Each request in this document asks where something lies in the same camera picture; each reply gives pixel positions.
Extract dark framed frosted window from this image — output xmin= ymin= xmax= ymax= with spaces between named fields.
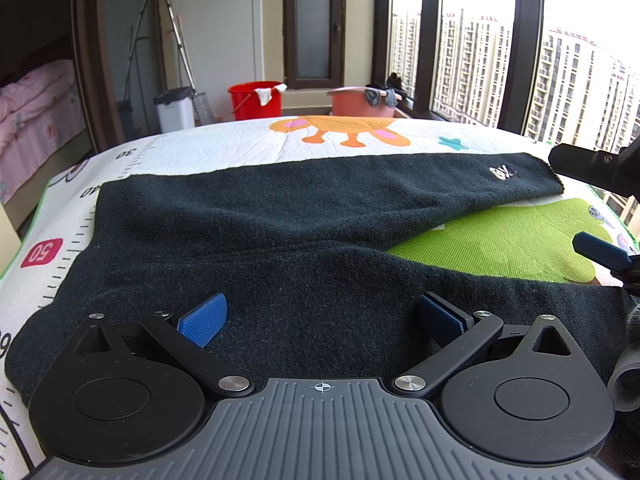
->
xmin=281 ymin=0 xmax=347 ymax=91

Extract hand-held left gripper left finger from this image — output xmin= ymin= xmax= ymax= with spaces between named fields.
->
xmin=60 ymin=292 xmax=256 ymax=401

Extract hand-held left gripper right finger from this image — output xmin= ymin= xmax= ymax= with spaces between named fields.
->
xmin=389 ymin=291 xmax=581 ymax=401

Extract dark pole cleaning tool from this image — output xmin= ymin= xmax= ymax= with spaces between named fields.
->
xmin=117 ymin=0 xmax=154 ymax=142

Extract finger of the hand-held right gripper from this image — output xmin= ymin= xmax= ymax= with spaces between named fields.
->
xmin=548 ymin=135 xmax=640 ymax=201
xmin=571 ymin=231 xmax=640 ymax=306

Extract person's right hand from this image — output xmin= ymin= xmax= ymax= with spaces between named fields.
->
xmin=624 ymin=304 xmax=640 ymax=346

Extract printed play mat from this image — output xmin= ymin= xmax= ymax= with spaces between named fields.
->
xmin=0 ymin=114 xmax=640 ymax=480

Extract pink bed quilt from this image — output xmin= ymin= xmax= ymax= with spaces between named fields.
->
xmin=0 ymin=58 xmax=89 ymax=206

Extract black cloth bundle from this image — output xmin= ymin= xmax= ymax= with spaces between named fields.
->
xmin=370 ymin=72 xmax=409 ymax=97

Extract dark sliding door frame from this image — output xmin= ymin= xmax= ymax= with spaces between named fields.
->
xmin=70 ymin=0 xmax=127 ymax=154

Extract large black window frame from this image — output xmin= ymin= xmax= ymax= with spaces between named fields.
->
xmin=372 ymin=0 xmax=640 ymax=137

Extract metal pole mop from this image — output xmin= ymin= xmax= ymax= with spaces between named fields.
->
xmin=157 ymin=0 xmax=217 ymax=127

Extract white bin with black lid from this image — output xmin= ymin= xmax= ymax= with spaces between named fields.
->
xmin=153 ymin=86 xmax=197 ymax=135

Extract apartment buildings outside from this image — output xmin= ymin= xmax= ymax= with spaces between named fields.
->
xmin=390 ymin=7 xmax=640 ymax=241

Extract grey rag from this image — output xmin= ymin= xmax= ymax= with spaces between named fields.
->
xmin=364 ymin=87 xmax=399 ymax=110

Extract red plastic bucket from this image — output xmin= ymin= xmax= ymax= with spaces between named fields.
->
xmin=228 ymin=81 xmax=284 ymax=122

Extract white rag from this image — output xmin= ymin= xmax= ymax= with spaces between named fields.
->
xmin=254 ymin=83 xmax=288 ymax=107

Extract black fleece pants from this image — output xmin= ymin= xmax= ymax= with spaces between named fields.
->
xmin=5 ymin=151 xmax=632 ymax=408

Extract pink plastic basin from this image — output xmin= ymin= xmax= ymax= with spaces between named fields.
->
xmin=327 ymin=87 xmax=401 ymax=120

